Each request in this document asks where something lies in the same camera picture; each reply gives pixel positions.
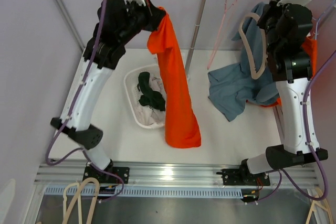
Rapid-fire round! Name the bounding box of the beige wooden hanger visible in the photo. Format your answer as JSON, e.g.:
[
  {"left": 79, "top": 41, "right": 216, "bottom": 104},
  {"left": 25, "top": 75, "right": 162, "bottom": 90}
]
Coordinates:
[{"left": 238, "top": 0, "right": 284, "bottom": 80}]

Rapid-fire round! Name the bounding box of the grey-blue t-shirt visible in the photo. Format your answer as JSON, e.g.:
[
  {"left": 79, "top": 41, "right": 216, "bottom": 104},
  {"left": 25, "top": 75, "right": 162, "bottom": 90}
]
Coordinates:
[{"left": 208, "top": 2, "right": 272, "bottom": 122}]

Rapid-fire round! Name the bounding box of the beige hangers lower left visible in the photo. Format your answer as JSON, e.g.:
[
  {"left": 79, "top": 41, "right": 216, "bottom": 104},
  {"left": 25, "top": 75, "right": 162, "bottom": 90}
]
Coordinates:
[{"left": 62, "top": 177, "right": 100, "bottom": 224}]

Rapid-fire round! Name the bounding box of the green and white t-shirt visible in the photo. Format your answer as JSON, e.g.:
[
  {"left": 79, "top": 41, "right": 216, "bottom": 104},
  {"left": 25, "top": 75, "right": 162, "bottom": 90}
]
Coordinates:
[{"left": 135, "top": 71, "right": 166, "bottom": 127}]

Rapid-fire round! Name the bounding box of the orange t-shirt on blue hanger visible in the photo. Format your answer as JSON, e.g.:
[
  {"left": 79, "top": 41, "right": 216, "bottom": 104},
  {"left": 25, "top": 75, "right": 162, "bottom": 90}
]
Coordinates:
[{"left": 256, "top": 31, "right": 317, "bottom": 106}]

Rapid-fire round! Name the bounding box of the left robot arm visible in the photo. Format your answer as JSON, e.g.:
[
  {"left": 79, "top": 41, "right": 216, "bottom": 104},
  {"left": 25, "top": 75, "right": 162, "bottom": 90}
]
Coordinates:
[{"left": 50, "top": 0, "right": 166, "bottom": 183}]

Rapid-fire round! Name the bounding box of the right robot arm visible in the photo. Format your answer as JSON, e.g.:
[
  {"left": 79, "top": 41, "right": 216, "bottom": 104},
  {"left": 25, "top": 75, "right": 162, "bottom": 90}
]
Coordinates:
[{"left": 219, "top": 0, "right": 328, "bottom": 186}]

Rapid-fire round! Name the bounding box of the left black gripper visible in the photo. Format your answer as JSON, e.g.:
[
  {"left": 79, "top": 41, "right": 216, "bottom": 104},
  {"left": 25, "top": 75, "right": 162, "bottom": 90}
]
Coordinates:
[{"left": 117, "top": 0, "right": 165, "bottom": 45}]

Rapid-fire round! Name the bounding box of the beige hanger lower right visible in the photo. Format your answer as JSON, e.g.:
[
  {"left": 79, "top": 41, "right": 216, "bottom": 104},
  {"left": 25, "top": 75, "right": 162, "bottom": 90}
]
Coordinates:
[{"left": 305, "top": 199, "right": 334, "bottom": 224}]

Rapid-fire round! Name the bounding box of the blue wire hanger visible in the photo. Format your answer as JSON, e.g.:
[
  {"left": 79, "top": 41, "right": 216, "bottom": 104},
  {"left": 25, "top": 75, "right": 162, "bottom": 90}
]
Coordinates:
[{"left": 313, "top": 9, "right": 329, "bottom": 40}]

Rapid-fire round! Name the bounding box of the orange t-shirt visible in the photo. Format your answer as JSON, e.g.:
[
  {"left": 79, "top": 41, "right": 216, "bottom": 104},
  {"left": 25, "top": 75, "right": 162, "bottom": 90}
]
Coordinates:
[
  {"left": 256, "top": 31, "right": 317, "bottom": 106},
  {"left": 147, "top": 14, "right": 201, "bottom": 148}
]

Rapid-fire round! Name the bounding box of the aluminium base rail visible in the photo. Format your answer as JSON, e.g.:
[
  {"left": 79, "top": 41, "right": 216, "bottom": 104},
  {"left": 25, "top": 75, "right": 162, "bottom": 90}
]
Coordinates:
[{"left": 35, "top": 160, "right": 318, "bottom": 198}]

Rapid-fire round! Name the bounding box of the pink wire hanger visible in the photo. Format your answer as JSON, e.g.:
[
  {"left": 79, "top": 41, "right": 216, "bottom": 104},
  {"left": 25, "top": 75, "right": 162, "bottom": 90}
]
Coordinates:
[{"left": 207, "top": 0, "right": 238, "bottom": 70}]

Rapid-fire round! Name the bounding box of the white perforated laundry basket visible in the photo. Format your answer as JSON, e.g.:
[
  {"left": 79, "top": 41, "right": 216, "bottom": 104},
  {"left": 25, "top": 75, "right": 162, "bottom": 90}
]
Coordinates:
[{"left": 123, "top": 64, "right": 166, "bottom": 129}]

